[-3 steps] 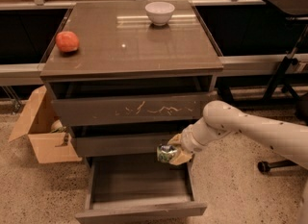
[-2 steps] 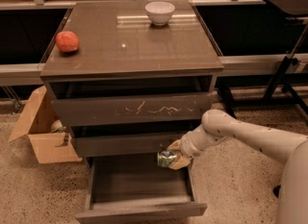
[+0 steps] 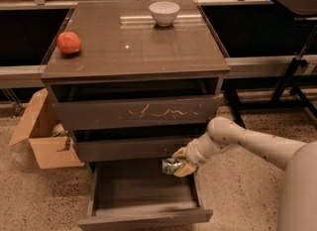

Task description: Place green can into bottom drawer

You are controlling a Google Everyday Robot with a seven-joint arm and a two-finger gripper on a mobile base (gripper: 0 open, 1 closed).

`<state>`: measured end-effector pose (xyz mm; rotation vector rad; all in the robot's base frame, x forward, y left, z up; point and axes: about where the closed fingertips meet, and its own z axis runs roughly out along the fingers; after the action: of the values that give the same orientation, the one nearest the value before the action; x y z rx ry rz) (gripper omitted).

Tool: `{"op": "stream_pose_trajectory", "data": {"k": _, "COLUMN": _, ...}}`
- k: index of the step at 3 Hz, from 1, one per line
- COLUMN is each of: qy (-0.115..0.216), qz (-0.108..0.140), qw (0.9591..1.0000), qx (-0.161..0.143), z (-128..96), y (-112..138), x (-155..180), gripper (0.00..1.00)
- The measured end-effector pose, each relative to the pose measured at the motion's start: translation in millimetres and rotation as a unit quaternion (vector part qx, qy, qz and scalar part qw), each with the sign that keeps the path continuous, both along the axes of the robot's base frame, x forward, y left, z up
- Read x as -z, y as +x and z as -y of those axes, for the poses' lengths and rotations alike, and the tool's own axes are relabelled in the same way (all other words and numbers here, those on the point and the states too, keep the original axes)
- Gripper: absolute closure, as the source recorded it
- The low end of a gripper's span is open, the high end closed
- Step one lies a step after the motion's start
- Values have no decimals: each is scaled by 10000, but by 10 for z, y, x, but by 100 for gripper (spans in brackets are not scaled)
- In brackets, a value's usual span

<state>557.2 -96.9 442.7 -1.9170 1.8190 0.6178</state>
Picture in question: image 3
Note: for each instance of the green soda can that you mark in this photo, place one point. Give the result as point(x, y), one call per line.
point(170, 165)

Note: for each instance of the grey top drawer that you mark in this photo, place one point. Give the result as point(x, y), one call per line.
point(128, 113)

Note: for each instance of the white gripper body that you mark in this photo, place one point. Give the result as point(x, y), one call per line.
point(193, 155)

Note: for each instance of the open cardboard box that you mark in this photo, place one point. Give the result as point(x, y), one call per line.
point(36, 126)

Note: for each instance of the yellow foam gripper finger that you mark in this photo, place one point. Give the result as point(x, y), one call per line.
point(180, 153)
point(185, 169)

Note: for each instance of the dark grey drawer cabinet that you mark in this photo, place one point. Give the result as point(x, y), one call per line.
point(136, 89)

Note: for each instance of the red apple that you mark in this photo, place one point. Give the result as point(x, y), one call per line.
point(68, 43)

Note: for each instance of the white ceramic bowl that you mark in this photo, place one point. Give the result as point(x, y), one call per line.
point(164, 12)

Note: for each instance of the grey open bottom drawer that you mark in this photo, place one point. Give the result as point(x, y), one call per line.
point(132, 194)

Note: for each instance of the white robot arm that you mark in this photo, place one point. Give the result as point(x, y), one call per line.
point(298, 160)

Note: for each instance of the white object in box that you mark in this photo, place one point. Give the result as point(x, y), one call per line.
point(58, 131)

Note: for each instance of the grey middle drawer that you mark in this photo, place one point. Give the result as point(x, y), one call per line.
point(130, 149)

